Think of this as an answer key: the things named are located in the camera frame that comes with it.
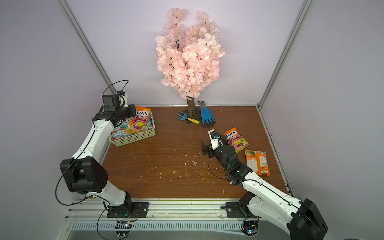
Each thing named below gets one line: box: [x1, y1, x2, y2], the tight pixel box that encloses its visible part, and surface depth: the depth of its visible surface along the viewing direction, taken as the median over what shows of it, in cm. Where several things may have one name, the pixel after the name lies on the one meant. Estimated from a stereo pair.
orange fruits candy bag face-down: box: [245, 149, 271, 177], surface depth 90 cm
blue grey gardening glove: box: [198, 100, 216, 129], surface depth 112 cm
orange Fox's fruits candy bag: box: [223, 127, 250, 154], surface depth 100 cm
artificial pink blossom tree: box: [154, 8, 225, 118], surface depth 71 cm
